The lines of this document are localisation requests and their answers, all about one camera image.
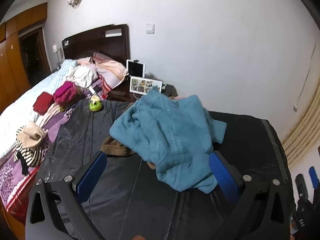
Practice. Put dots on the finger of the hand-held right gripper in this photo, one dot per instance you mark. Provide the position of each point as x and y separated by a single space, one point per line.
313 177

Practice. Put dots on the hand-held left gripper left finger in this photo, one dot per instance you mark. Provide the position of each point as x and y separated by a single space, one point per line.
92 177

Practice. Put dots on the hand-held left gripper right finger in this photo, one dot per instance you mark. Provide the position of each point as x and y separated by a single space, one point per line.
222 177

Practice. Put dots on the blue knit sweater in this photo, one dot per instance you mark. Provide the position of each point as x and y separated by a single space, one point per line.
162 135

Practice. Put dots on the magenta folded clothes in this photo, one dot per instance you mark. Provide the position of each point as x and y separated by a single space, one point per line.
65 92

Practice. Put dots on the brown fleece garment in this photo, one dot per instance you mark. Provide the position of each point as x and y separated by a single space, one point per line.
115 148

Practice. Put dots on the black white striped garment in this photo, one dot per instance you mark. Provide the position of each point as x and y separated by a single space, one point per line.
32 156

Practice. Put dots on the green toy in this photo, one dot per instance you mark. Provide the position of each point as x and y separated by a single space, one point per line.
95 103

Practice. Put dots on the beige garment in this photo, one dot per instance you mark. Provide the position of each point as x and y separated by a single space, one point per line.
31 132

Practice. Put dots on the pale pink cloth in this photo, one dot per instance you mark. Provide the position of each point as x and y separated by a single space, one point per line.
48 113

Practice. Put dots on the purple floral bedspread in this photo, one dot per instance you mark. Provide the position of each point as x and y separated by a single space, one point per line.
10 177

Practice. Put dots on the dark wooden nightstand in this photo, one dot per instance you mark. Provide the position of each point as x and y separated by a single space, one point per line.
120 95

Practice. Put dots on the red folded garment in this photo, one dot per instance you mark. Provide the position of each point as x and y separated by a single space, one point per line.
43 102

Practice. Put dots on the white crumpled cloth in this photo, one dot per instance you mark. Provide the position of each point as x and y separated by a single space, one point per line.
82 76

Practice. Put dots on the pale blue bed blanket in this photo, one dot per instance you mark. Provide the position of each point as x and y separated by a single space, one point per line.
22 100

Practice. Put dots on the pink striped pillow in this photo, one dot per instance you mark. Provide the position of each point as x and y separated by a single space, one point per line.
110 70

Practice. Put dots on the white tablet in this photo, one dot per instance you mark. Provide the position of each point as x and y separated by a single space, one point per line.
135 68

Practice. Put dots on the bedside lamp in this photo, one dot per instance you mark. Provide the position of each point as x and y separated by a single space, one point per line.
57 51

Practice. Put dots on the dark wooden headboard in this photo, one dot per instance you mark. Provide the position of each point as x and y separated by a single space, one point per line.
100 45

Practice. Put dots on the wooden wardrobe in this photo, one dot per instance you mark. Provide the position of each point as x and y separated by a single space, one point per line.
10 62

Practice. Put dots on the white wall plug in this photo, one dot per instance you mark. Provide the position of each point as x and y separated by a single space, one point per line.
295 108

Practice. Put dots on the photo collage frame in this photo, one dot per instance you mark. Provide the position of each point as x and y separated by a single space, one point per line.
142 85

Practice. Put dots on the white wall switch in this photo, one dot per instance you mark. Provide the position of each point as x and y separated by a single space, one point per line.
150 28

